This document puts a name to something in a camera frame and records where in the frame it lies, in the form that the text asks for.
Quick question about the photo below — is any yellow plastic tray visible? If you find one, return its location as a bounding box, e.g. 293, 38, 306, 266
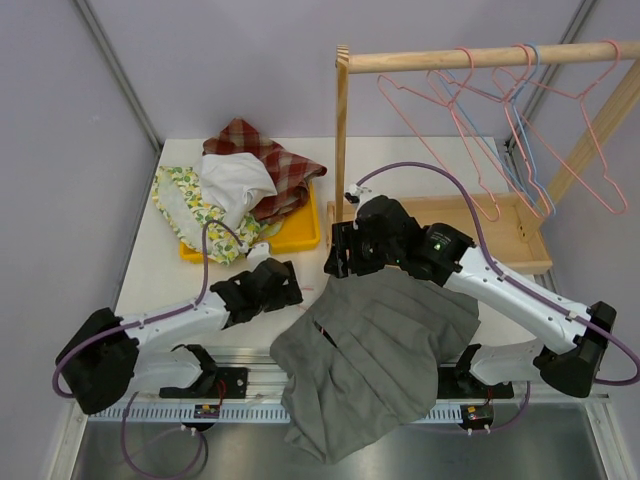
179, 188, 320, 263

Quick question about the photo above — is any white skirt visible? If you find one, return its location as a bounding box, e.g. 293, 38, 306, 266
193, 152, 277, 230

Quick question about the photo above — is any blue hanger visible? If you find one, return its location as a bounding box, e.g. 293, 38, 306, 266
442, 42, 557, 218

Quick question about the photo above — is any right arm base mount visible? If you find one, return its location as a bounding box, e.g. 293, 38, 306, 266
437, 344, 525, 401

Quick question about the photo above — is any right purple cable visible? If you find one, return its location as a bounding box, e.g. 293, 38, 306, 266
357, 160, 640, 386

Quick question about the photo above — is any wooden clothes rack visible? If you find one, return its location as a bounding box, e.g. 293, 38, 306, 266
326, 39, 640, 286

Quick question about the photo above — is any aluminium rail frame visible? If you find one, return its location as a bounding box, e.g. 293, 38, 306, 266
69, 272, 621, 426

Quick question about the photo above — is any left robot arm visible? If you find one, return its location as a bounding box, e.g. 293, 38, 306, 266
52, 258, 303, 415

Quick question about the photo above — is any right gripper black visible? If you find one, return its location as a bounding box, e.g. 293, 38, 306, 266
324, 220, 403, 278

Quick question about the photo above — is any grey skirt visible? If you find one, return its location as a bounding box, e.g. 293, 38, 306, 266
270, 268, 480, 464

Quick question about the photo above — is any red plaid skirt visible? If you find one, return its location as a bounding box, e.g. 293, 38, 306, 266
203, 117, 327, 224

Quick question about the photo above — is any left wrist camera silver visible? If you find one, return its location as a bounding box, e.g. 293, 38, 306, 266
240, 242, 271, 262

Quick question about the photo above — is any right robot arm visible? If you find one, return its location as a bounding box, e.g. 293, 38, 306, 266
324, 195, 617, 398

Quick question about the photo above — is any lemon print skirt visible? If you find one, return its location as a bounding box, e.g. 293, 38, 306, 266
151, 166, 262, 266

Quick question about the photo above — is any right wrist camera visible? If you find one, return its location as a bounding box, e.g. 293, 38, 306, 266
344, 183, 373, 205

